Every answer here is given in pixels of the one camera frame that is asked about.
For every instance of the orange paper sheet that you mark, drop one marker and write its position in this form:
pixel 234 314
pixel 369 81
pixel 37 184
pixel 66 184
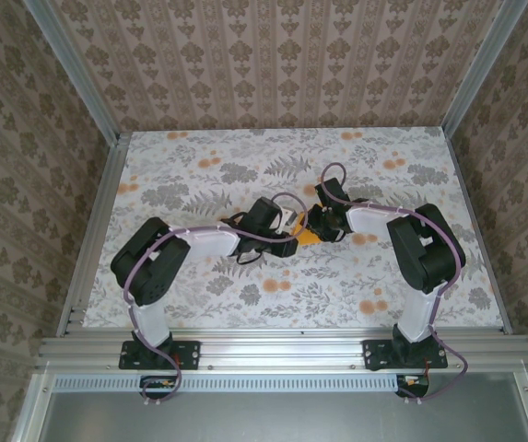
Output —
pixel 312 238

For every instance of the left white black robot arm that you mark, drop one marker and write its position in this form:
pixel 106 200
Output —
pixel 148 271

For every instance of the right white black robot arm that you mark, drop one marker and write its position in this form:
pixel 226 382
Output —
pixel 434 258

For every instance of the floral table cover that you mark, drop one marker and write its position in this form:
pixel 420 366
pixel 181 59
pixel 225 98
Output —
pixel 245 152

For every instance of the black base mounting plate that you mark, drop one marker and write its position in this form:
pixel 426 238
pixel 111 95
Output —
pixel 371 354
pixel 192 354

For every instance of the grey metal panel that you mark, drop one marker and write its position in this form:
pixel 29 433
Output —
pixel 268 419

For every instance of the small black circuit board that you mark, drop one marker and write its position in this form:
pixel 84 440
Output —
pixel 413 381
pixel 157 383

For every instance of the aluminium cross rail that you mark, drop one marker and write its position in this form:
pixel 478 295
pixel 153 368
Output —
pixel 282 350

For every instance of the aluminium side rail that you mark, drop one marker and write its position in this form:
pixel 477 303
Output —
pixel 475 221
pixel 102 207

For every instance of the aluminium frame post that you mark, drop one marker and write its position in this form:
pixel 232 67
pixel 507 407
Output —
pixel 74 73
pixel 480 69

